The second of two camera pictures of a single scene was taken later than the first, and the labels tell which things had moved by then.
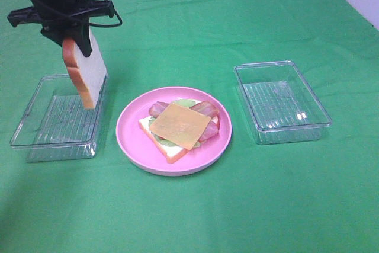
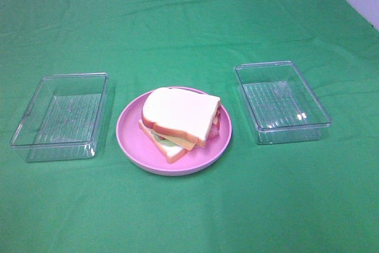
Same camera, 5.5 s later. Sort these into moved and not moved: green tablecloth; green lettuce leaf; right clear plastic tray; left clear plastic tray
Moved: green lettuce leaf
Not moved: right clear plastic tray; green tablecloth; left clear plastic tray
